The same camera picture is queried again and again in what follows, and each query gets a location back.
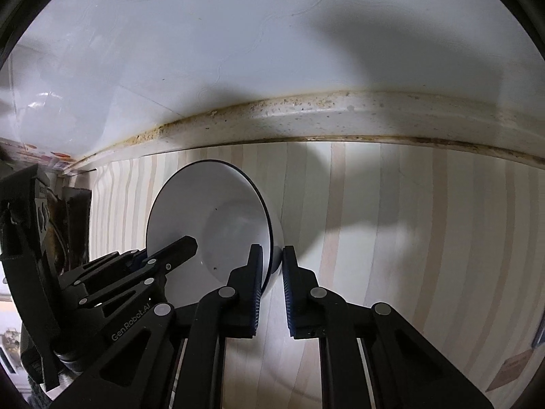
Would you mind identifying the white bowl dark rim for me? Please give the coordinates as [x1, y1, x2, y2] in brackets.
[146, 160, 284, 307]

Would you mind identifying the striped table mat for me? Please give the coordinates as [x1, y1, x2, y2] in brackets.
[71, 142, 544, 408]

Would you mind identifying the brown label tag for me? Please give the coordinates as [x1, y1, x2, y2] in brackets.
[487, 349, 534, 392]

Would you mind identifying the blue smartphone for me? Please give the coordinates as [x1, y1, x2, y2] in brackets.
[531, 311, 545, 349]

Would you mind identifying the colourful wall sticker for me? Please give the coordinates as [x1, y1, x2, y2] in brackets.
[0, 138, 78, 173]

